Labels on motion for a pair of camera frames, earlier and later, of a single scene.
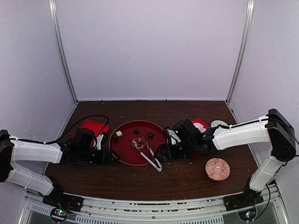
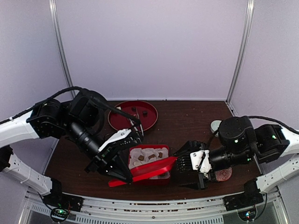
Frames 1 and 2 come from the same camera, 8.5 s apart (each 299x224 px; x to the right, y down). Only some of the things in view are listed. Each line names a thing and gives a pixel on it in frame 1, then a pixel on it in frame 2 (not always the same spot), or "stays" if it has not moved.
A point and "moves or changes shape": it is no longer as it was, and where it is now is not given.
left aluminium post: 53,8 stays
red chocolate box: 200,124 -> 140,155
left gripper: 108,159 -> 104,158
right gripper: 171,154 -> 193,146
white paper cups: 200,127 -> 139,156
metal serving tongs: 159,168 -> 139,127
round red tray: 129,139 -> 147,114
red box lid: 96,127 moves or changes shape
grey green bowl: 216,122 stays
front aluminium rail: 106,210 stays
